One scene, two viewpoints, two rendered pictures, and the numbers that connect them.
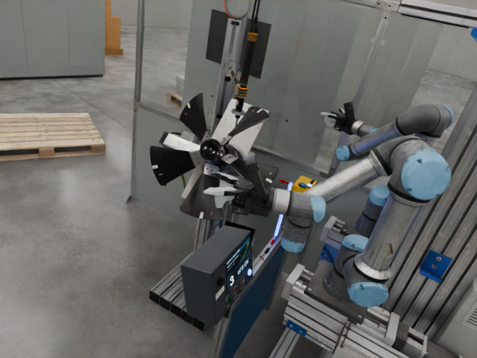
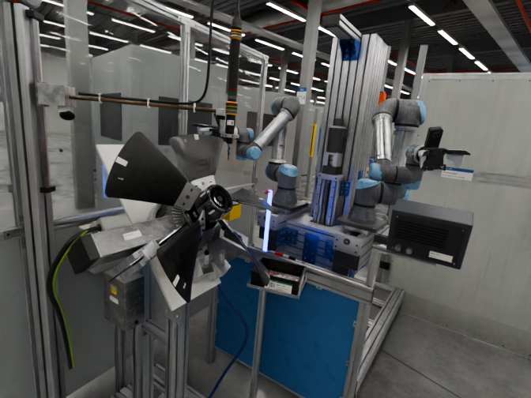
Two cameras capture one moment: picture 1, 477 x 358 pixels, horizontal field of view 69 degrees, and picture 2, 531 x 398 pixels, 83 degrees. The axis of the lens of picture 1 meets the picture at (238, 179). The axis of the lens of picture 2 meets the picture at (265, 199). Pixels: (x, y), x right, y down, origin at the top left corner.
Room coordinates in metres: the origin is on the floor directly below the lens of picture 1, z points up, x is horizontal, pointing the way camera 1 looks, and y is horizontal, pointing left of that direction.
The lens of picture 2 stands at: (1.31, 1.19, 1.48)
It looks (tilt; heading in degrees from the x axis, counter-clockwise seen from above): 13 degrees down; 279
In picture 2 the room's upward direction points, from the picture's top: 5 degrees clockwise
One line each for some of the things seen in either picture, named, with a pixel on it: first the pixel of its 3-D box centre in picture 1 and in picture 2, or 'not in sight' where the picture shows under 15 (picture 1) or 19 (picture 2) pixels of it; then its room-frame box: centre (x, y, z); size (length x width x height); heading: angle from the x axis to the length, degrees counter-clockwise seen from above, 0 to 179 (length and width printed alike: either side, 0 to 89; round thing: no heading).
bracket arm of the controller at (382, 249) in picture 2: not in sight; (402, 253); (0.92, -0.02, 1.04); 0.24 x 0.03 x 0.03; 158
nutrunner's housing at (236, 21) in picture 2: (245, 70); (233, 80); (1.64, 0.07, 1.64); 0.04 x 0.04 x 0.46
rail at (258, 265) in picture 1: (268, 252); (282, 264); (1.41, -0.23, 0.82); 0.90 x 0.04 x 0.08; 158
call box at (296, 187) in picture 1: (302, 190); (224, 209); (1.77, -0.38, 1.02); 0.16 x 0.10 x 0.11; 158
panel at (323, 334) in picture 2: (254, 302); (275, 327); (1.41, -0.23, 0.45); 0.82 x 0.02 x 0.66; 158
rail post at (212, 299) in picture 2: (279, 268); (213, 307); (1.81, -0.39, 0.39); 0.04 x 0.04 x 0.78; 68
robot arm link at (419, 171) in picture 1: (389, 230); (400, 154); (0.88, -0.47, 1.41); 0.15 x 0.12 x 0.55; 0
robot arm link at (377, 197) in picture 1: (381, 202); (287, 175); (1.47, -0.69, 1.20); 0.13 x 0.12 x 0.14; 129
